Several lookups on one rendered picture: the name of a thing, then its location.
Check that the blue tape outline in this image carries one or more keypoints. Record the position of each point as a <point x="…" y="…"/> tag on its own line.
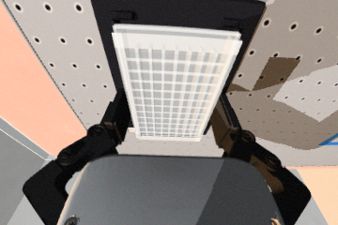
<point x="326" y="142"/>

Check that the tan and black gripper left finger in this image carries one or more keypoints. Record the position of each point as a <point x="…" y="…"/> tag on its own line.
<point x="46" y="189"/>

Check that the white well plate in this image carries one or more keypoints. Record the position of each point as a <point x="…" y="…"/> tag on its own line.
<point x="174" y="104"/>

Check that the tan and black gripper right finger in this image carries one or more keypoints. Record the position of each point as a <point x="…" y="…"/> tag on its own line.
<point x="289" y="193"/>

